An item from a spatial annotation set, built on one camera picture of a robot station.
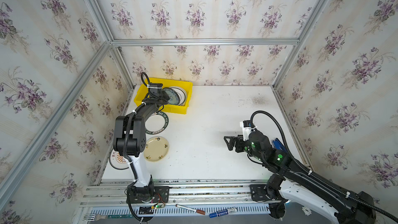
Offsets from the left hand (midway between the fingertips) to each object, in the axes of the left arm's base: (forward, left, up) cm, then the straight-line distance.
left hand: (165, 94), depth 99 cm
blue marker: (-61, -33, -10) cm, 70 cm away
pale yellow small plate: (-31, +3, -14) cm, 34 cm away
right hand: (-32, -37, +3) cm, 49 cm away
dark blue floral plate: (+2, -5, -7) cm, 9 cm away
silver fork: (-63, +23, -13) cm, 68 cm away
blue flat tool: (-30, -68, -10) cm, 75 cm away
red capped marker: (-61, -20, -12) cm, 65 cm away
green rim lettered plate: (-14, +6, -13) cm, 20 cm away
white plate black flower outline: (+6, -10, -7) cm, 14 cm away
